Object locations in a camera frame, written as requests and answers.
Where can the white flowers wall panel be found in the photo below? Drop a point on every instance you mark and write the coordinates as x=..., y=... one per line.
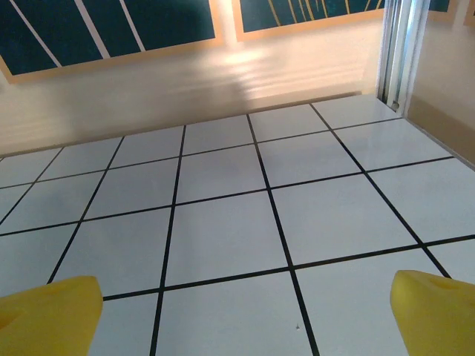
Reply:
x=111, y=26

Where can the aluminium corner post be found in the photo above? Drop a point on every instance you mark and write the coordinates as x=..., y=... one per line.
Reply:
x=401, y=55

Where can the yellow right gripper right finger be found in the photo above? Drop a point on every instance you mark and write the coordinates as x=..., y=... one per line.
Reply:
x=438, y=319

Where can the cream circle yellow-lines wall panel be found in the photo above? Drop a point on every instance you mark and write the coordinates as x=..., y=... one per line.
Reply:
x=297, y=11

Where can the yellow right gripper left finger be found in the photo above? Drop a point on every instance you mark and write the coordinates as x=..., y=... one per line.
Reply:
x=44, y=322

